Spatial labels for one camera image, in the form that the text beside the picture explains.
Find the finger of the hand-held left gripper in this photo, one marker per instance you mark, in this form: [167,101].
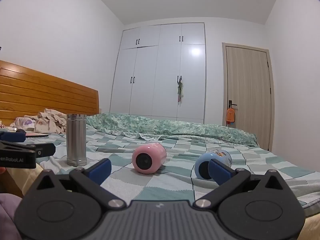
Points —
[46,150]
[12,136]

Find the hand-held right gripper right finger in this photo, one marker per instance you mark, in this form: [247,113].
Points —
[219,172]

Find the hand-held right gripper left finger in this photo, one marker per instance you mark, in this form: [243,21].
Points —
[101,170]

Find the blue printed cup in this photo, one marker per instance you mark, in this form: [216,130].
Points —
[220,156]

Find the pink cup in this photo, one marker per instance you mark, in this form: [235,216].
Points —
[149,158]

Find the stainless steel cup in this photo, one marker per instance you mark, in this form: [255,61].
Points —
[76,140]

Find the purple printed cloth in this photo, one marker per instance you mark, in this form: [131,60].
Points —
[23,123]

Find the pink flat tablet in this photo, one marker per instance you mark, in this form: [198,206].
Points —
[37,135]

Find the beige mattress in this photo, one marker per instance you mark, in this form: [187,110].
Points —
[17,180]

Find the cream floral clothes pile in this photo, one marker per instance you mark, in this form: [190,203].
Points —
[48,122]

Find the checkered bed sheet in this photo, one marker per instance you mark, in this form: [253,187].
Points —
[170,180]

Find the wooden headboard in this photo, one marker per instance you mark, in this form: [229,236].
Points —
[45,92]

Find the orange hanging pouch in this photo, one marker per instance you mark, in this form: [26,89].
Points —
[230,115]

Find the green floral quilt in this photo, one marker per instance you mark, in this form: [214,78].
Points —
[175,128]

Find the light wooden door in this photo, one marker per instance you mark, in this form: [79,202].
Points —
[247,92]

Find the white wardrobe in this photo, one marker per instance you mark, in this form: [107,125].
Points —
[160,80]

